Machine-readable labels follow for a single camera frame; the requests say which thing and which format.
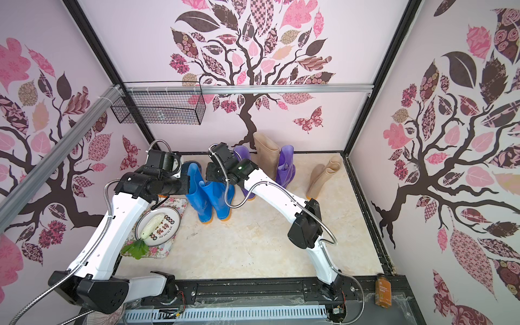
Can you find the black wire basket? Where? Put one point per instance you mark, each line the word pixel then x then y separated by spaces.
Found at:
pixel 169 102

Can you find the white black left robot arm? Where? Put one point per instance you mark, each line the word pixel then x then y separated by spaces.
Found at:
pixel 89 282

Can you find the purple rain boot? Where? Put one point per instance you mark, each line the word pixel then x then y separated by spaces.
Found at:
pixel 241 153
pixel 286 169

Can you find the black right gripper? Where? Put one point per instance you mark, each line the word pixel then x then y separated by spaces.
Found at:
pixel 216 172

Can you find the diagonal aluminium rail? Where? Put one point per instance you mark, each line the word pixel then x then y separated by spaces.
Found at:
pixel 20 196

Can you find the pink round fan cover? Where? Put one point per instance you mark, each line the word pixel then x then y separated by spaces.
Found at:
pixel 107 319

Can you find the beige rain boot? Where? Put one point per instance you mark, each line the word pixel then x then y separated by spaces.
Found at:
pixel 321 174
pixel 268 154

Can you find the orange brown bottle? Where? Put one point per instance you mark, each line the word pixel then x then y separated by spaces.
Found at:
pixel 383 294

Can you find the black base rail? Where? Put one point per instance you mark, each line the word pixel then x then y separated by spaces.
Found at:
pixel 310 289

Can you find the grey blue ceramic bowl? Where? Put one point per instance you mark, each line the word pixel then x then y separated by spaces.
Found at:
pixel 185 167

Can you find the white slotted cable duct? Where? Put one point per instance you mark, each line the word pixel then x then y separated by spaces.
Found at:
pixel 226 314

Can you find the horizontal aluminium rail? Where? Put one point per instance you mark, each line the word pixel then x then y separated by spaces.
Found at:
pixel 254 89

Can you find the white green vegetable toy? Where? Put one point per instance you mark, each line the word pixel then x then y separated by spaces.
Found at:
pixel 139 248

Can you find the blue rain boot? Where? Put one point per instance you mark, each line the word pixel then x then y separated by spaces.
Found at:
pixel 218 199
pixel 197 197

